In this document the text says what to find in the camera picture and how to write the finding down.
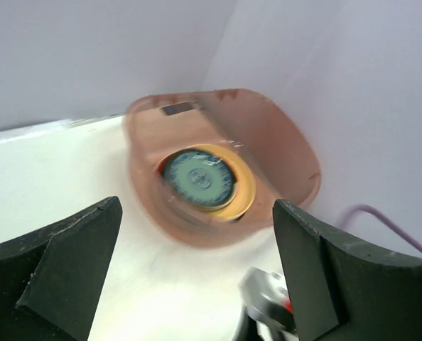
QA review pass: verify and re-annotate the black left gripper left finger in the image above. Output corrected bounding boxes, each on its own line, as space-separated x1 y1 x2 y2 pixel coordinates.
0 196 122 341

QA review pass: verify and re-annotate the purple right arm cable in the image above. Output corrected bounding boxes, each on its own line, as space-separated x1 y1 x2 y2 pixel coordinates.
337 204 422 262

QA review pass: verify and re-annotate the blue white patterned plate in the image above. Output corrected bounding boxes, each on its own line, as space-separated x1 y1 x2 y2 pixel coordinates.
161 148 237 210

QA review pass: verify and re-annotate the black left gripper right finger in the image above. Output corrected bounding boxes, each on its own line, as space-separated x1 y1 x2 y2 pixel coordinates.
273 200 422 341

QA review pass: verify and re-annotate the beige bear plate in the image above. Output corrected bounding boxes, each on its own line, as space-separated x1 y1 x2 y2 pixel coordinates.
192 144 256 222

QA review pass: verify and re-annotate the pink translucent plastic bin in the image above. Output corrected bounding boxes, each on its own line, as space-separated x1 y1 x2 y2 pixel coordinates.
124 89 322 248

